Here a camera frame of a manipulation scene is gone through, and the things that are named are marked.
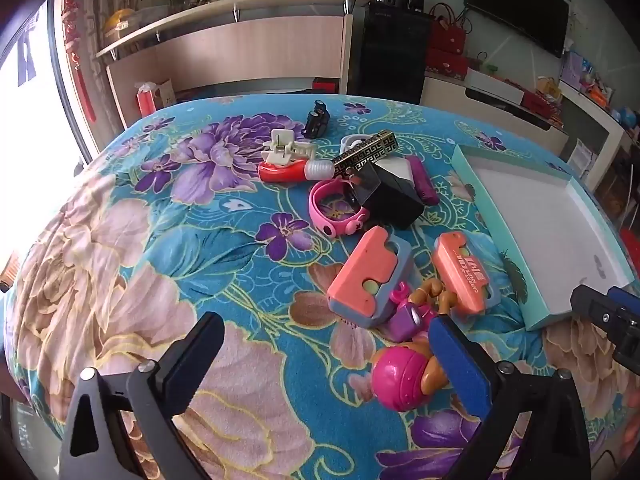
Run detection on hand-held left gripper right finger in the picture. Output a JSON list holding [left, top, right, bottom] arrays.
[[431, 314, 593, 480]]

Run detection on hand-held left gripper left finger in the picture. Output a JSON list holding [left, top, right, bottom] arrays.
[[59, 311, 226, 480]]

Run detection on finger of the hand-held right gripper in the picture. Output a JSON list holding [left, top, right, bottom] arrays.
[[606, 284, 640, 310], [571, 284, 640, 361]]

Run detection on pink toy dog figure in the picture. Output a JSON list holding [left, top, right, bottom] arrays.
[[371, 280, 458, 413]]

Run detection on coral toy knife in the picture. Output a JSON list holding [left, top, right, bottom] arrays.
[[327, 226, 415, 330], [431, 232, 502, 317]]

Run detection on teal cardboard box lid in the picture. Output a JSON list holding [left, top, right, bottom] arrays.
[[450, 144, 637, 332]]

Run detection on black glossy box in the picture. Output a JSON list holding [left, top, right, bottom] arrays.
[[350, 162, 426, 229]]

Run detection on purple plastic stick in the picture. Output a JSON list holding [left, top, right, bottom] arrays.
[[406, 155, 441, 206]]

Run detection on white charger block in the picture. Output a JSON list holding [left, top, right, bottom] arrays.
[[375, 157, 416, 183]]

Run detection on pink kids watch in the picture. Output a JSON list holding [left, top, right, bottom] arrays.
[[308, 178, 371, 238]]

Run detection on red bottle with white cap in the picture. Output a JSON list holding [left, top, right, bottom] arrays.
[[258, 157, 335, 183]]

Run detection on gold patterned lighter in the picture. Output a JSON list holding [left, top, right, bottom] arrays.
[[331, 131, 398, 180]]

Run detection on white smartwatch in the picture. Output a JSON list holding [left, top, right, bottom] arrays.
[[340, 135, 371, 156]]

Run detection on white hair claw clip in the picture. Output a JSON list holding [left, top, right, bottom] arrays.
[[261, 129, 317, 167]]

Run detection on black toy car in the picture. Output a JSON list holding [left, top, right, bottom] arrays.
[[303, 100, 332, 140]]

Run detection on floral teal blanket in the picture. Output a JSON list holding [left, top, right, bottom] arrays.
[[0, 92, 640, 480]]

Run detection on white side shelf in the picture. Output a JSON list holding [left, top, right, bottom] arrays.
[[559, 79, 632, 191]]

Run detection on red flat box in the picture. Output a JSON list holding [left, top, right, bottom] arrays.
[[520, 87, 563, 116]]

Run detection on purple box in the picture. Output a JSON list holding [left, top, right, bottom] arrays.
[[562, 50, 596, 91]]

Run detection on white flat box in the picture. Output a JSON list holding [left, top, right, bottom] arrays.
[[465, 67, 526, 106]]

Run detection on cream television cabinet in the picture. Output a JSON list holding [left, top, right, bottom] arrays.
[[422, 71, 571, 161]]

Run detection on red gift bag with ribbon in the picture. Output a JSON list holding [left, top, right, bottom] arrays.
[[134, 82, 161, 117]]

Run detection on red gift box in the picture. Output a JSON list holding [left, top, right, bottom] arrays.
[[425, 50, 470, 80]]

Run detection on light wooden desk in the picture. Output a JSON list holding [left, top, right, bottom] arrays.
[[95, 0, 375, 131]]

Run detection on red hanging knot ornament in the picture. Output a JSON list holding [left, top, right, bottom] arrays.
[[62, 0, 98, 123]]

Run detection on yellow container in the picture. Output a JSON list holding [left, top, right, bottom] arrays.
[[102, 7, 138, 31]]

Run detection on patterned curtain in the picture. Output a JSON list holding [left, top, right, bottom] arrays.
[[65, 0, 171, 126]]

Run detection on black wall television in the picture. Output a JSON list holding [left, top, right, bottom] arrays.
[[464, 0, 571, 59]]

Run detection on red handled gift bag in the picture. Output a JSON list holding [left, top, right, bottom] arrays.
[[429, 2, 467, 56]]

